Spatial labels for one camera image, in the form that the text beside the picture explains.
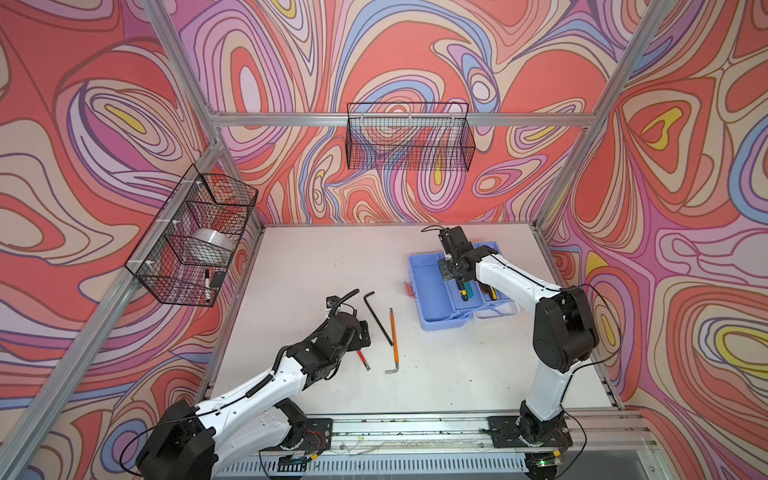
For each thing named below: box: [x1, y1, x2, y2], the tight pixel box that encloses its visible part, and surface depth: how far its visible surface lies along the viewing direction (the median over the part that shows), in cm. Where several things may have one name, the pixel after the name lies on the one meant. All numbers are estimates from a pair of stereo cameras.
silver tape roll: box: [183, 229, 234, 260], surface depth 73 cm
